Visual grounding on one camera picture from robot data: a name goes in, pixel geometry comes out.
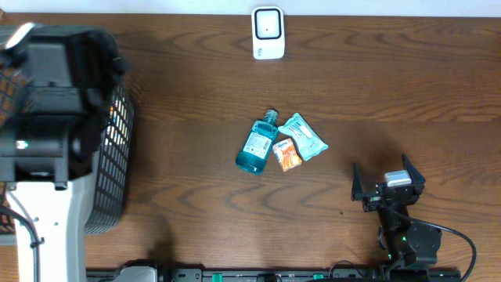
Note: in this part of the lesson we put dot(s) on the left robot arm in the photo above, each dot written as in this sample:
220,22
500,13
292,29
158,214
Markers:
50,227

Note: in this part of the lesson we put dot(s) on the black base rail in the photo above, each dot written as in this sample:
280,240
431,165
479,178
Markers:
338,274

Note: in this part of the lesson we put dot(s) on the orange Kleenex tissue pack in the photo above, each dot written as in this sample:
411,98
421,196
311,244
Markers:
286,154

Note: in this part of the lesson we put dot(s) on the teal mouthwash bottle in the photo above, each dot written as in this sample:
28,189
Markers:
263,133

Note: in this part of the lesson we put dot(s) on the dark grey plastic basket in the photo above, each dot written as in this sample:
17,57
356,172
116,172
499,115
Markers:
69,113

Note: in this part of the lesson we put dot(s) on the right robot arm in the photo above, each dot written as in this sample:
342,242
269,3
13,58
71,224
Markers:
409,242

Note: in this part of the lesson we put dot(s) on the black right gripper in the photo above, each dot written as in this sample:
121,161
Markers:
373,200

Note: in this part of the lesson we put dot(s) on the teal wet wipes pack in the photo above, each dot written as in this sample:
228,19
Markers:
308,143

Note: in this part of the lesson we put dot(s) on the white barcode scanner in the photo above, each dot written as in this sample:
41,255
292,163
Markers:
268,35

